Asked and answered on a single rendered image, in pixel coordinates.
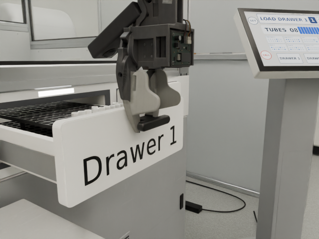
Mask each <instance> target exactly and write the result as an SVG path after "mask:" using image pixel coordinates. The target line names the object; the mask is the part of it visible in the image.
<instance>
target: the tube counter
mask: <svg viewBox="0 0 319 239"><path fill-rule="evenodd" d="M288 28H289V31H290V33H291V34H298V35H319V27H305V26H288Z"/></svg>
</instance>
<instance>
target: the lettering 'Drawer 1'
mask: <svg viewBox="0 0 319 239"><path fill-rule="evenodd" d="M174 128H175V126H172V127H171V128H170V130H172V129H173V142H172V143H171V144H170V145H173V144H175V143H176V142H177V141H174ZM163 136H164V134H162V135H161V136H159V151H160V139H161V137H163ZM151 141H153V142H154V145H151V146H149V144H150V142H151ZM144 143H145V142H143V144H142V151H141V152H140V147H139V144H138V145H136V152H135V156H134V153H133V149H132V147H131V148H130V149H131V155H132V159H133V163H135V162H136V157H137V151H138V152H139V156H140V160H141V159H142V157H143V150H144ZM154 146H156V141H155V139H153V138H152V139H150V140H149V141H148V144H147V153H148V154H149V155H152V154H154V153H155V150H154V151H153V152H152V153H150V152H149V148H151V147H154ZM121 153H124V154H125V156H124V157H122V158H120V159H119V160H118V161H117V169H119V170H121V169H123V168H124V166H125V167H126V166H127V153H126V151H125V150H122V151H120V152H119V153H117V156H118V155H119V154H121ZM112 157H114V154H112V155H110V157H106V171H107V175H109V161H110V159H111V158H112ZM92 159H96V160H97V161H98V165H99V171H98V174H97V176H96V177H95V178H94V179H93V180H90V181H88V176H87V161H89V160H92ZM123 159H125V162H124V165H123V166H122V167H119V162H120V161H121V160H123ZM83 161H84V183H85V186H86V185H89V184H91V183H93V182H94V181H96V180H97V179H98V178H99V176H100V174H101V171H102V162H101V160H100V158H99V157H98V156H91V157H88V158H86V159H83Z"/></svg>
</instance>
